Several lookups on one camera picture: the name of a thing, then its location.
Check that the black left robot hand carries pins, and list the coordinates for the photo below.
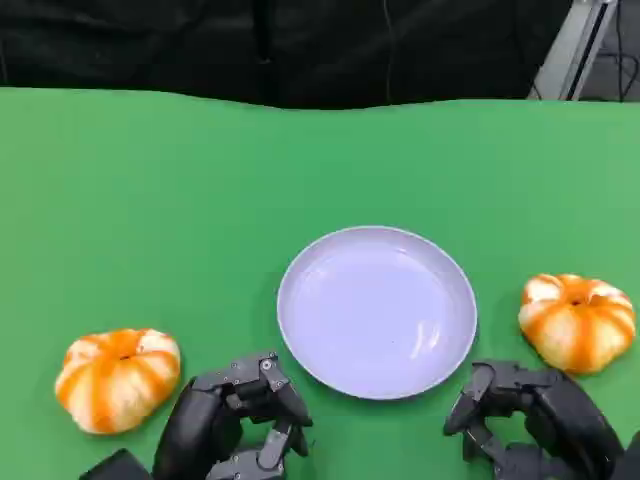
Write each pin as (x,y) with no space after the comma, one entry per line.
(192,425)

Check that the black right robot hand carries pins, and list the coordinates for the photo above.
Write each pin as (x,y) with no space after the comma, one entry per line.
(565,410)

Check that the orange and white bread roll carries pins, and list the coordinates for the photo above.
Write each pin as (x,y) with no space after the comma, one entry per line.
(577,325)
(115,382)

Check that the lilac plate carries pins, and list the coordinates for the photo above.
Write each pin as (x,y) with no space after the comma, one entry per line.
(377,312)

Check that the green table cloth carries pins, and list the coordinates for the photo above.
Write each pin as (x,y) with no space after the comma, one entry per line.
(200,200)

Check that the black backdrop curtain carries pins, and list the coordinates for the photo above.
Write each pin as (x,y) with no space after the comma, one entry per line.
(200,45)

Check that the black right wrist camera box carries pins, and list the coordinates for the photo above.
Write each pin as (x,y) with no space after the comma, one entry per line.
(631,460)

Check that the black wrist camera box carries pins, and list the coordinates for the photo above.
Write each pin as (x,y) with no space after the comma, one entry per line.
(117,467)
(631,460)

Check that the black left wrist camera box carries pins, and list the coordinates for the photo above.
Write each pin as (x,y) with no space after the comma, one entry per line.
(117,467)

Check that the aluminium frame post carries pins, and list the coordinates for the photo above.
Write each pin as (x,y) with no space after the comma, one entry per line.
(575,50)

